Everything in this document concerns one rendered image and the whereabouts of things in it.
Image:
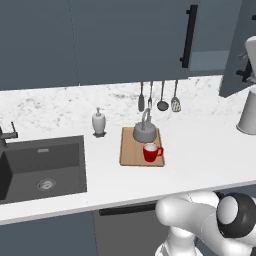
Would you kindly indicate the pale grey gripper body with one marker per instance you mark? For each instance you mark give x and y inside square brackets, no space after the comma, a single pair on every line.
[251,50]

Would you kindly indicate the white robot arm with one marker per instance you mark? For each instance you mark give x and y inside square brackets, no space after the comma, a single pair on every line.
[186,210]

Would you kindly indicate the grey kettle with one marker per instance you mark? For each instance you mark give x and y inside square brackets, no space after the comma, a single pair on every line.
[144,131]

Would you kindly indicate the red mug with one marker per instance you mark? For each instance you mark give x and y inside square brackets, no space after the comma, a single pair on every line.
[150,154]

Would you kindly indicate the wooden tray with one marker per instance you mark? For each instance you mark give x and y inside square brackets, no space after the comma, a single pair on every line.
[131,153]

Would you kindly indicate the blue-grey base cabinet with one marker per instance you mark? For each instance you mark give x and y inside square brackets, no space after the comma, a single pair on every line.
[46,238]

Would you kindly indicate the hanging slotted turner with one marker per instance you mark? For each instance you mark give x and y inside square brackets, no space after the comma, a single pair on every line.
[176,104]

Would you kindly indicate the hanging ladle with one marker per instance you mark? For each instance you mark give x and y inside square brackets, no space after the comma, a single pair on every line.
[162,105]

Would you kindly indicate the hanging fork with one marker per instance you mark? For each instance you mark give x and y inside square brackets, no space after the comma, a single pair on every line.
[150,100]

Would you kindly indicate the hanging spatula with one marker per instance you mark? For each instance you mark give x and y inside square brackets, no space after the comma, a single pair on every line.
[141,101]

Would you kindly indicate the white soap dispenser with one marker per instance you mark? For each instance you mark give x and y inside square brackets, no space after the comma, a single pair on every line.
[99,124]

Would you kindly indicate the grey dishwasher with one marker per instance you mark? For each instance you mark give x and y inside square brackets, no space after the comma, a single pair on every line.
[126,235]

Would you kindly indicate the dark grey sink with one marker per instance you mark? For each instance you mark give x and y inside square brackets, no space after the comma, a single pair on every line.
[43,170]

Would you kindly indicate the dark grey tap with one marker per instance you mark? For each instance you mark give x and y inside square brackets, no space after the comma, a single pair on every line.
[7,135]

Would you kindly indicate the blue-grey wall cabinet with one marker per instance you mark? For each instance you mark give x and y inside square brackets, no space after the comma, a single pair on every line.
[210,33]

